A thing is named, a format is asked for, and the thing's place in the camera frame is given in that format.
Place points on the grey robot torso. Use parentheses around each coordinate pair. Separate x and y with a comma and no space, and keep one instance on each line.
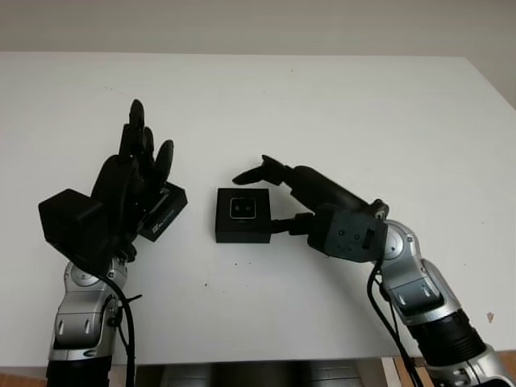
(262,375)

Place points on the black foam-lined camera box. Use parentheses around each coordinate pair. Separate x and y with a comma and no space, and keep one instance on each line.
(242,234)

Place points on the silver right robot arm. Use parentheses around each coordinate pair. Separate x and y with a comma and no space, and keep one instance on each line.
(427,294)

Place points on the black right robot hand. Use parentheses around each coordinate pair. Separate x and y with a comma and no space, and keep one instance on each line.
(318,185)

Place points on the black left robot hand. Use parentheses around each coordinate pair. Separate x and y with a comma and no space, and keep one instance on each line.
(115,193)

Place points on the black RealSense box lid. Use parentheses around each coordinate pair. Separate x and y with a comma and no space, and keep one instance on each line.
(169,209)

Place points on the small silver RealSense camera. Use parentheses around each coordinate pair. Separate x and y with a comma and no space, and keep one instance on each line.
(244,209)

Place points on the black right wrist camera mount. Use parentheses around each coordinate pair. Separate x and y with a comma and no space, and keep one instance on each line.
(346,234)

